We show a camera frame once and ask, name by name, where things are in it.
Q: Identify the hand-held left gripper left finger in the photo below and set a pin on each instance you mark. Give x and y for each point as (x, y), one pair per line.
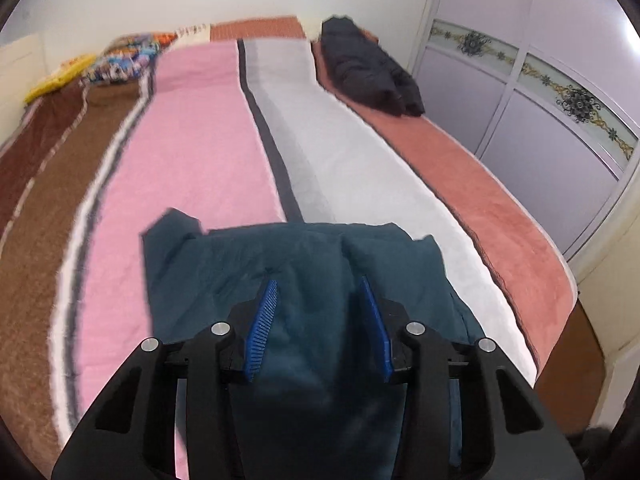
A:
(260, 330)

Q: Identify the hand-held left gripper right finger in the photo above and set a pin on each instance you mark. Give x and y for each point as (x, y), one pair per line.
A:
(377, 330)

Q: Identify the teal garment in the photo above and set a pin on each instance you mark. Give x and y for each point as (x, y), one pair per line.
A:
(320, 270)

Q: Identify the striped bed blanket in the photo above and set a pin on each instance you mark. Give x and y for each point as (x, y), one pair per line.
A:
(200, 135)

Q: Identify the lilac sliding-door wardrobe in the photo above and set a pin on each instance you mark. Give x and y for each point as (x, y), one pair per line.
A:
(540, 135)

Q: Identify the black jacket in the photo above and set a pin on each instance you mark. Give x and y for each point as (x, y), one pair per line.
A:
(360, 65)

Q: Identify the colourful printed pillow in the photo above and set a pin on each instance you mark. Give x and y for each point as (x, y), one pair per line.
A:
(120, 60)

